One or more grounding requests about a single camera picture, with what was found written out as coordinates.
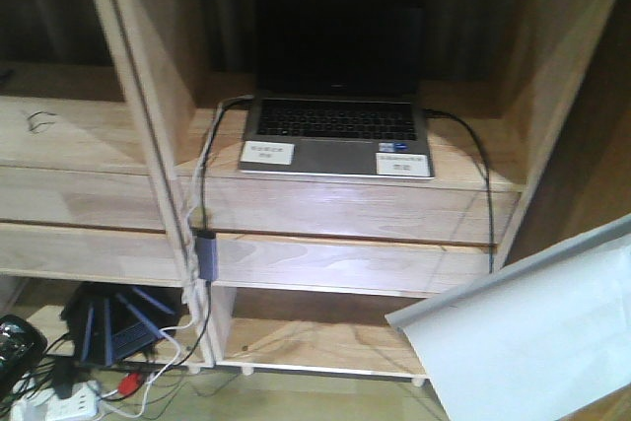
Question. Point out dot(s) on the white paper sheet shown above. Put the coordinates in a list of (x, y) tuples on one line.
[(536, 340)]

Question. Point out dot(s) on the black stapler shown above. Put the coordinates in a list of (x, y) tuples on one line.
[(22, 347)]

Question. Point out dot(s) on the white label sticker left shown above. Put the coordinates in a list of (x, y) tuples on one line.
[(273, 153)]

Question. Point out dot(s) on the white label sticker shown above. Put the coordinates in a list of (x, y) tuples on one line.
[(402, 164), (273, 153)]

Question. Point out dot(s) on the white label sticker right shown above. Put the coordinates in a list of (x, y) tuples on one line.
[(402, 164)]

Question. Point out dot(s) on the grey USB hub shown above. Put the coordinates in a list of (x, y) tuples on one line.
[(207, 255)]

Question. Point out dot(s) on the grey open laptop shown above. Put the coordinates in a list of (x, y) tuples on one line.
[(340, 80)]

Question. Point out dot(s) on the light wooden shelving unit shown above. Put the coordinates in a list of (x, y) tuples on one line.
[(96, 163)]

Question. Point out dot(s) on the black router with antennas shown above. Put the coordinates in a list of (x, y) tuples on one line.
[(109, 322)]

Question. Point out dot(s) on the white power strip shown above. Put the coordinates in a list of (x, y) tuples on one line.
[(82, 404)]

